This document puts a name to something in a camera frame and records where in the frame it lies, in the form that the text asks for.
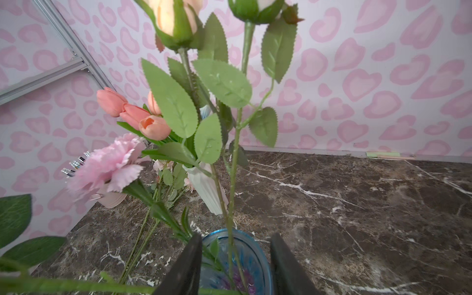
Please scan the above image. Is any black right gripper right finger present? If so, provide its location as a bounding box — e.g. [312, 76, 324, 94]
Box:
[270, 233, 321, 295]

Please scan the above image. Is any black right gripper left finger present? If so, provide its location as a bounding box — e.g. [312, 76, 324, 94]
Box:
[152, 234, 203, 295]

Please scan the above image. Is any purple glass vase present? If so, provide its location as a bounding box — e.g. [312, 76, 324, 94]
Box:
[200, 229, 275, 295]

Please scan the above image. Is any white ribbed vase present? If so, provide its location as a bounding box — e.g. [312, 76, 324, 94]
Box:
[183, 163, 229, 215]

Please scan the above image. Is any small pink flower stem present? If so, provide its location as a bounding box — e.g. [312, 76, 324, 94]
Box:
[119, 161, 192, 283]

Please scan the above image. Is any pink pen cup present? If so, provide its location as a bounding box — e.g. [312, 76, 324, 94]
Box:
[61, 147, 126, 208]

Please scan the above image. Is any pink carnation flower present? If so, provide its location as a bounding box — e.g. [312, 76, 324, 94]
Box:
[66, 132, 196, 244]

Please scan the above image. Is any pink tulip bunch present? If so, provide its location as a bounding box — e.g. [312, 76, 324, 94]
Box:
[97, 87, 172, 141]

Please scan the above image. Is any peach rose stem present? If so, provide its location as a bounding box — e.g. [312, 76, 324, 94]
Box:
[134, 0, 255, 292]

